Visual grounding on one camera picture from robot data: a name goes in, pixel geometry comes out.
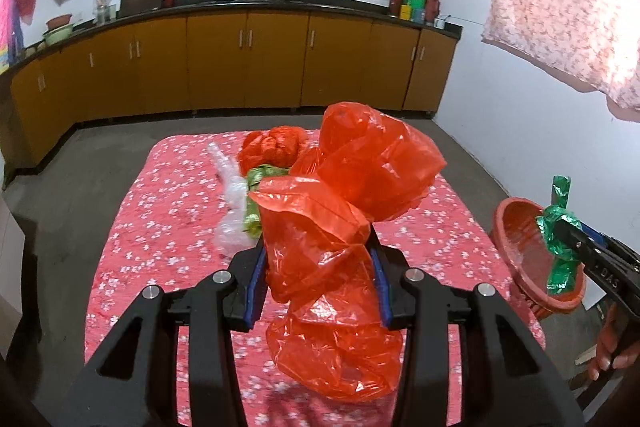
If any glass jar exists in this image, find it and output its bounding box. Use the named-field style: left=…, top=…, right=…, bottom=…
left=94, top=0, right=117, bottom=26

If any olive green plastic bag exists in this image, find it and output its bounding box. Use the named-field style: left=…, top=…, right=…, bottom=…
left=242, top=163, right=292, bottom=242

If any red hanging plastic bag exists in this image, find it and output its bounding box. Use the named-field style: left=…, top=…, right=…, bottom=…
left=14, top=0, right=40, bottom=27

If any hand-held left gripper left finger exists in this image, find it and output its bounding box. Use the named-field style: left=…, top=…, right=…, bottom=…
left=60, top=239, right=268, bottom=427

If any red plastic basket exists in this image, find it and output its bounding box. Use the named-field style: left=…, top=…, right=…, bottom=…
left=492, top=198, right=587, bottom=321

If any black kitchen countertop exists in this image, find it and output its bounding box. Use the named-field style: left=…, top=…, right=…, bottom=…
left=0, top=0, right=464, bottom=76

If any shiny dark green plastic bag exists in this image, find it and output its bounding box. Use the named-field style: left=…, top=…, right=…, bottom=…
left=536, top=175, right=585, bottom=296

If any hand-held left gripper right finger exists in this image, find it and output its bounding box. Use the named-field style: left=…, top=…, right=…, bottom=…
left=370, top=247, right=587, bottom=427

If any red plastic bag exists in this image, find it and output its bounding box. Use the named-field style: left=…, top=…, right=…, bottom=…
left=237, top=125, right=309, bottom=174
left=250, top=102, right=448, bottom=404
left=14, top=0, right=40, bottom=27

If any pink wall hanging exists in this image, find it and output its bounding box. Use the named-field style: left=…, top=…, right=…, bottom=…
left=0, top=0, right=36, bottom=75

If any person's right hand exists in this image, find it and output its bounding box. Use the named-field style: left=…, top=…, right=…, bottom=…
left=587, top=306, right=640, bottom=383

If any wooden base cabinet run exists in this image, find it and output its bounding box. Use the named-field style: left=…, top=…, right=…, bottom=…
left=10, top=9, right=459, bottom=170

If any red floral tablecloth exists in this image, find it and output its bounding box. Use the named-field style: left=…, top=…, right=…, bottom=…
left=85, top=129, right=547, bottom=427

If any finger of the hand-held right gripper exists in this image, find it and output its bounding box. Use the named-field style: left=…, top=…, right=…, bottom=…
left=580, top=226, right=640, bottom=265
left=552, top=217, right=607, bottom=267

